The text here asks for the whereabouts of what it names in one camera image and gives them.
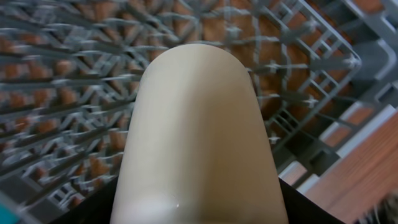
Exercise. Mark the small white cup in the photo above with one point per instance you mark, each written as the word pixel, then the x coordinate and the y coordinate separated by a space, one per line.
pixel 197 150

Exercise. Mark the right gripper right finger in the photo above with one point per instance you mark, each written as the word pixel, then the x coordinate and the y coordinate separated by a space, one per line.
pixel 301 210

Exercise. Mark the teal serving tray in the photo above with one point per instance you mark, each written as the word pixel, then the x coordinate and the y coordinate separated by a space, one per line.
pixel 7 216

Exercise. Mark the grey dishwasher rack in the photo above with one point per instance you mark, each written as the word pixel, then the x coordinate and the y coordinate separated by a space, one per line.
pixel 324 72

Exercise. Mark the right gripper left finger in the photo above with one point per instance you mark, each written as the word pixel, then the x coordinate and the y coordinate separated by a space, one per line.
pixel 96 209

